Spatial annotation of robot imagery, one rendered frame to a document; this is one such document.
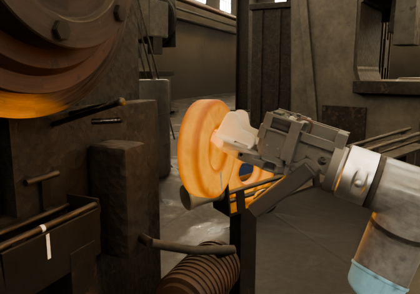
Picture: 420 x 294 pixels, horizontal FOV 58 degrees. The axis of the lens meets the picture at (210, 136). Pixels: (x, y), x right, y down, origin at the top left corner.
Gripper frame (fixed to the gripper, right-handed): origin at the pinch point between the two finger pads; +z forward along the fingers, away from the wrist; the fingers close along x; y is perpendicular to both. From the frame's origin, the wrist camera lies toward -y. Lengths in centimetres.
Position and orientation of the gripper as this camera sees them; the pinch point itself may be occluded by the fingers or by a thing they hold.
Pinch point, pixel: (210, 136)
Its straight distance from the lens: 60.0
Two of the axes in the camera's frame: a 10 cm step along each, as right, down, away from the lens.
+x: -4.2, 1.4, -9.0
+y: 2.4, -9.4, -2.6
